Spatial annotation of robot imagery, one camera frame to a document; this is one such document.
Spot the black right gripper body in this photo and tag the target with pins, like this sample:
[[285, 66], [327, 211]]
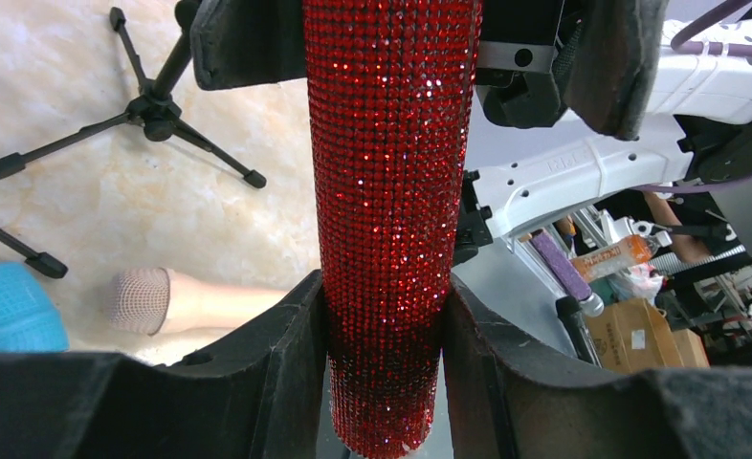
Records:
[[526, 51]]

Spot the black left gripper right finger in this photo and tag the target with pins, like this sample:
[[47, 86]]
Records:
[[512, 396]]

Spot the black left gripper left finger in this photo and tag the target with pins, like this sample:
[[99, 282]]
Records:
[[255, 393]]

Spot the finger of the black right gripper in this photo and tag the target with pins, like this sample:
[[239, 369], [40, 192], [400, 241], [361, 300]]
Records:
[[615, 65], [243, 43]]

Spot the red glitter microphone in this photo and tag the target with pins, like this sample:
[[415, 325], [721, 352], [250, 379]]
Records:
[[390, 86]]

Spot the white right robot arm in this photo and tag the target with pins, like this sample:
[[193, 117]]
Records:
[[698, 125]]

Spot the black tripod clip mic stand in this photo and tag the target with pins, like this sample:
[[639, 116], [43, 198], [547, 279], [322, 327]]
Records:
[[154, 109]]

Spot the brown cardboard box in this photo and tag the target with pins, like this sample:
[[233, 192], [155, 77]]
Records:
[[632, 336]]

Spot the pink microphone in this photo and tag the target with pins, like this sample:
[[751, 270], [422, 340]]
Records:
[[154, 301]]

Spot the orange drink bottle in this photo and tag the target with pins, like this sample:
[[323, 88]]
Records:
[[628, 252]]

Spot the blue microphone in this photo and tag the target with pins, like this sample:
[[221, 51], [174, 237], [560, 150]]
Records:
[[29, 321]]

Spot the black shock mount tripod stand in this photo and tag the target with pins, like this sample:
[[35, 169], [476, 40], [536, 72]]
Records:
[[41, 262]]

